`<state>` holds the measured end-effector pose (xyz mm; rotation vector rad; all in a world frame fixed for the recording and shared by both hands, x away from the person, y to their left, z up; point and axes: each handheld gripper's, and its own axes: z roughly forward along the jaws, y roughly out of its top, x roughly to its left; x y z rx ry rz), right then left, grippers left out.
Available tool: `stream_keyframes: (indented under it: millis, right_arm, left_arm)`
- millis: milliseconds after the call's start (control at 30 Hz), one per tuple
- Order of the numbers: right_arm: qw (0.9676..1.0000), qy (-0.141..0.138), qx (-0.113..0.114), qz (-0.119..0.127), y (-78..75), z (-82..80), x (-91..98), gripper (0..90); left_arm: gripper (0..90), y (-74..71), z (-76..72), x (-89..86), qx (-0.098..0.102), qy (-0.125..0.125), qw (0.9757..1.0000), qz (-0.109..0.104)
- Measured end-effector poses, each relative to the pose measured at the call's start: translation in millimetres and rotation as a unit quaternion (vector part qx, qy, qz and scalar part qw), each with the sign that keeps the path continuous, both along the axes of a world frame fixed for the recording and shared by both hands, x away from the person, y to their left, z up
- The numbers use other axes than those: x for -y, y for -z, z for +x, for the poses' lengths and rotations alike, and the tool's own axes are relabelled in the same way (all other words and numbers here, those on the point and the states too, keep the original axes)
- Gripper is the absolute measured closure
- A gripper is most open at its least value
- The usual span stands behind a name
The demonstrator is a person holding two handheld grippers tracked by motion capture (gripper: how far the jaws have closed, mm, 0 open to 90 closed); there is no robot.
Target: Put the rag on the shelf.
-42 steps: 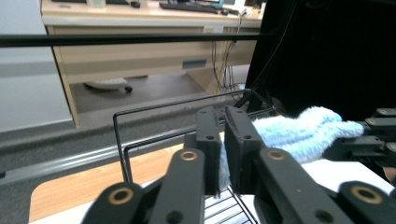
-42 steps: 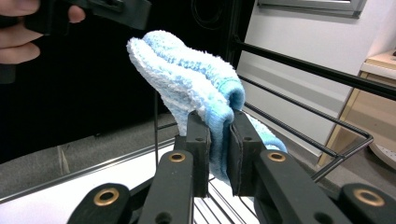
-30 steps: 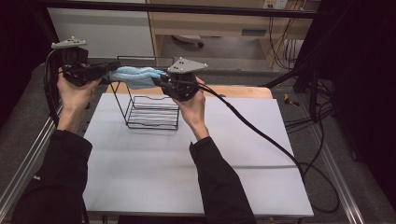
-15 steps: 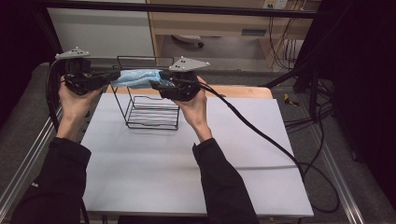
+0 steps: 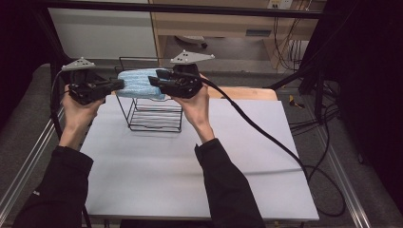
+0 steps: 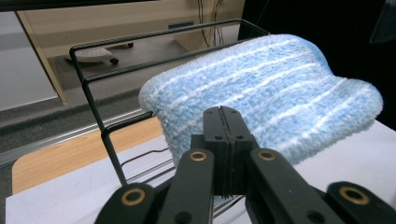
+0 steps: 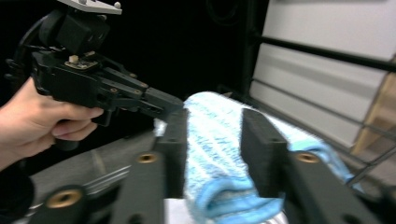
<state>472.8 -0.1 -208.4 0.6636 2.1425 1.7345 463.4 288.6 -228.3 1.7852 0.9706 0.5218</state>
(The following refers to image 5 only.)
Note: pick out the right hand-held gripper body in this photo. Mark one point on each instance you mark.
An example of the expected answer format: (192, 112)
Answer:
(187, 84)

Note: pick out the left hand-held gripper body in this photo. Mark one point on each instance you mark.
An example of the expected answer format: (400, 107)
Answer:
(85, 90)

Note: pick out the blue striped towel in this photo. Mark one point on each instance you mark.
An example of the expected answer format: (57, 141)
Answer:
(139, 84)

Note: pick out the person's left hand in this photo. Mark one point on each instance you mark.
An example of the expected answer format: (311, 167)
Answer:
(77, 114)

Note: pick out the person's right hand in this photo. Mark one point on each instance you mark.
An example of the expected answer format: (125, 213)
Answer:
(196, 109)

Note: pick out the office chair base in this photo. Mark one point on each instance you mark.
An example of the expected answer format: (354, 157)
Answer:
(191, 39)

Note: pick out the white cabinet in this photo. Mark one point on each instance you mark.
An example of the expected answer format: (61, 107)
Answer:
(101, 34)

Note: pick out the wooden table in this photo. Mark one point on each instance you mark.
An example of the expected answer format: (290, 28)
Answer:
(247, 93)

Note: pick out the wooden desk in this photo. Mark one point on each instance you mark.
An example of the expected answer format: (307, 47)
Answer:
(228, 23)

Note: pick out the white table mat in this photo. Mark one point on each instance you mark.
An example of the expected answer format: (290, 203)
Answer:
(158, 167)

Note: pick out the yellow black tape strip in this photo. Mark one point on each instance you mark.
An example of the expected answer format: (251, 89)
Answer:
(295, 102)

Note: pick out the white power strip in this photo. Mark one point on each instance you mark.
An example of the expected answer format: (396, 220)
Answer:
(280, 3)

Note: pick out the aluminium rail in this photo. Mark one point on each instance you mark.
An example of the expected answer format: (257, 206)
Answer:
(28, 158)
(345, 180)

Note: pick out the black metal frame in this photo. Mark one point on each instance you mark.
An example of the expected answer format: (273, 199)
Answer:
(240, 12)

